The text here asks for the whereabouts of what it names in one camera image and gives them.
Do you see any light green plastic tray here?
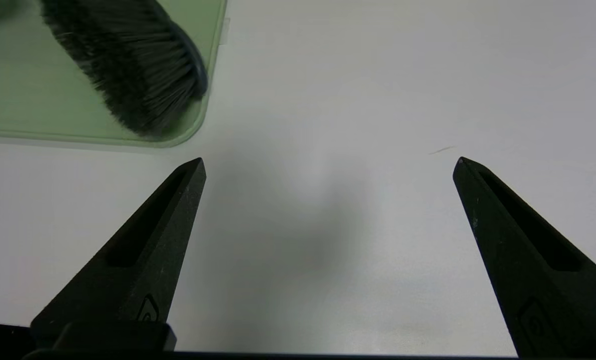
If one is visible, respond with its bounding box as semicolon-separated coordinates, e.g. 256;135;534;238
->
0;0;228;149

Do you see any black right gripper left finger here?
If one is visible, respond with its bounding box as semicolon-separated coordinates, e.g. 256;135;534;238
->
30;157;207;352

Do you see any black brush with green handle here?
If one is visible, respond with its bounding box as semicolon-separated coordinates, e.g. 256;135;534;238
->
40;0;209;137

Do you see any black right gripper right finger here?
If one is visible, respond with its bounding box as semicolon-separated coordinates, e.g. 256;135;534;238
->
452;156;596;358

